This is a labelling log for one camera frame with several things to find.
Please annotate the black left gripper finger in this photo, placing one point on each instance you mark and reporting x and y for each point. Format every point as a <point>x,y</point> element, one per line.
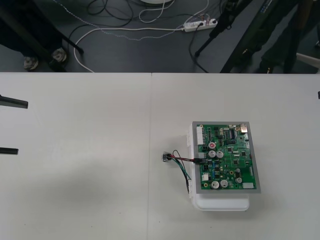
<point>13,102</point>
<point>8,151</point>

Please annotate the white flat object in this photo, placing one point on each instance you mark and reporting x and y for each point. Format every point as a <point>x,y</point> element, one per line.
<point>310,61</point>

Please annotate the person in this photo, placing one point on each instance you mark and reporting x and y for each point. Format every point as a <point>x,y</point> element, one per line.
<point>59,55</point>
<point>277,50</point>

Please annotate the black slanted stand beam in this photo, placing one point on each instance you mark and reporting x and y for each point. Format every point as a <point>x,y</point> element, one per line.
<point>247,37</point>

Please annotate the white power strip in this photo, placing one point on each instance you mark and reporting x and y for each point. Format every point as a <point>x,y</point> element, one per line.
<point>200,25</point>

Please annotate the white round base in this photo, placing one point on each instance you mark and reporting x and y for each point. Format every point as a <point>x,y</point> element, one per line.
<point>157,1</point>

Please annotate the green circuit board grey frame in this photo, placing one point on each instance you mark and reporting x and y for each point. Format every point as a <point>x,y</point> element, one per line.
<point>225,160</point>

